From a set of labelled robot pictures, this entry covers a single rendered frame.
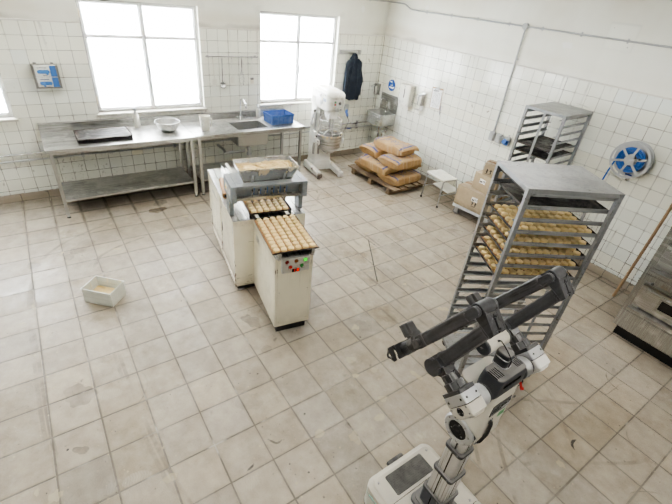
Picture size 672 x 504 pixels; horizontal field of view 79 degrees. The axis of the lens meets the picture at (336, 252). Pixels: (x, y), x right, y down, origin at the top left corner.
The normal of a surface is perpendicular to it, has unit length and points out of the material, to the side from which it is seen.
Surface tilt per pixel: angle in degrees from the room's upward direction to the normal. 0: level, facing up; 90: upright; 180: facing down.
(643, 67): 90
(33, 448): 0
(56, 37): 90
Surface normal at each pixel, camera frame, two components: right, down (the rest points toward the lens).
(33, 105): 0.56, 0.49
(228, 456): 0.10, -0.84
